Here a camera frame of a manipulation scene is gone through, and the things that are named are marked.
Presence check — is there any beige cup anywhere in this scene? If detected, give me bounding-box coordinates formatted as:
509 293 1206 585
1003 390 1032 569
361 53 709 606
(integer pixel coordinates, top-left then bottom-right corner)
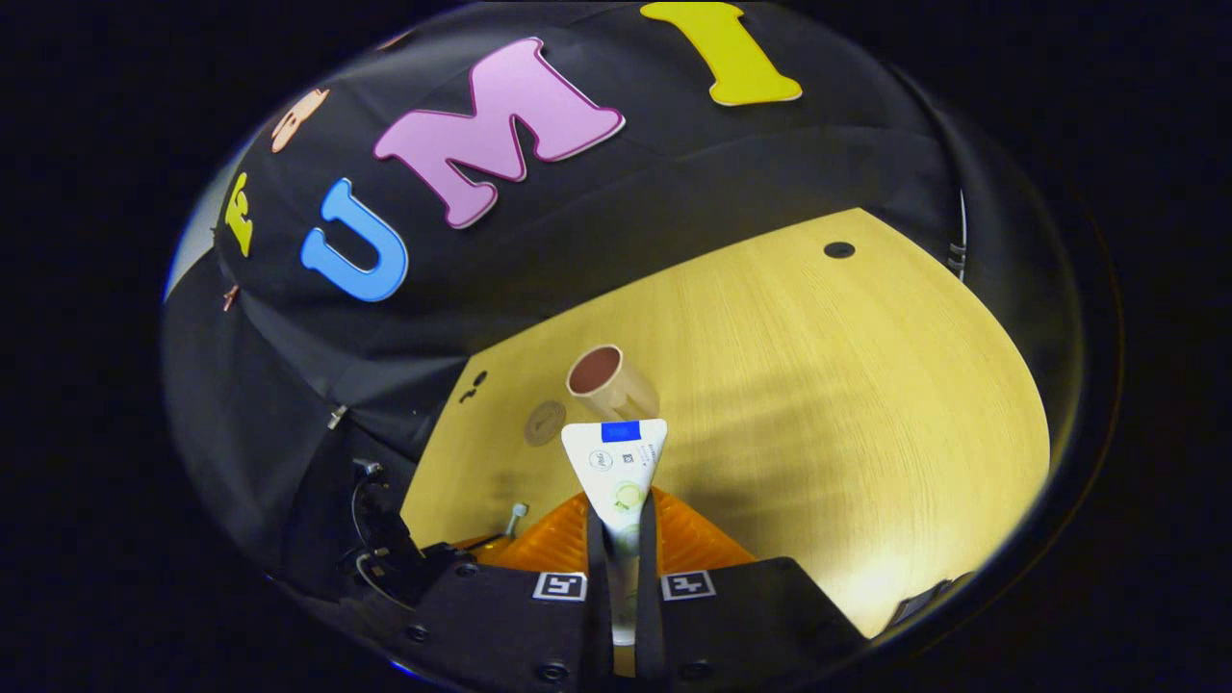
565 344 661 425

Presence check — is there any white toothpaste tube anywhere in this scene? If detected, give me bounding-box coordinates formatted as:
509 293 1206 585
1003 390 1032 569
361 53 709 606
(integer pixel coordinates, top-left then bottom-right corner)
561 418 669 646

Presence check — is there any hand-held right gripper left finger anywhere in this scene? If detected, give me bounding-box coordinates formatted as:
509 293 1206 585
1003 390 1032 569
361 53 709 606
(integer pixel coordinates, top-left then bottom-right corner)
412 491 614 693

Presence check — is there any thin white cable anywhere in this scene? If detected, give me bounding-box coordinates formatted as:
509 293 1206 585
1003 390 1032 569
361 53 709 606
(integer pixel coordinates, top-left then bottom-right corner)
947 188 967 282

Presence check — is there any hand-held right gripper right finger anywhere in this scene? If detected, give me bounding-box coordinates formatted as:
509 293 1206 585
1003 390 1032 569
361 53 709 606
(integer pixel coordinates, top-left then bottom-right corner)
633 486 869 693

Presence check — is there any round brown coaster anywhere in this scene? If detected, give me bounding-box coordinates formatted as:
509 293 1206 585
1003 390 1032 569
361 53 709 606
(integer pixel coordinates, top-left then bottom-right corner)
524 399 568 448

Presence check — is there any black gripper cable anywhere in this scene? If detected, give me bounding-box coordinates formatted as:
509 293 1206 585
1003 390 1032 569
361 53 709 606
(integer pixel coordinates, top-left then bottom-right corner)
348 470 417 609

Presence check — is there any wooden desktop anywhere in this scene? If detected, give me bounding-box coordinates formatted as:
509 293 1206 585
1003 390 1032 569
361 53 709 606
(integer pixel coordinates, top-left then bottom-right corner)
399 207 1052 675

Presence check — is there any black backdrop cloth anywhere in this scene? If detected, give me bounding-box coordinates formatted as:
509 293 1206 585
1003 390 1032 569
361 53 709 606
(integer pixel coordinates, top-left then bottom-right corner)
162 0 1079 617

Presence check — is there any white toothbrush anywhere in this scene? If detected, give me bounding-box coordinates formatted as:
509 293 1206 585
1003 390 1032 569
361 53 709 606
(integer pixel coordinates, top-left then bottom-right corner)
481 501 529 550

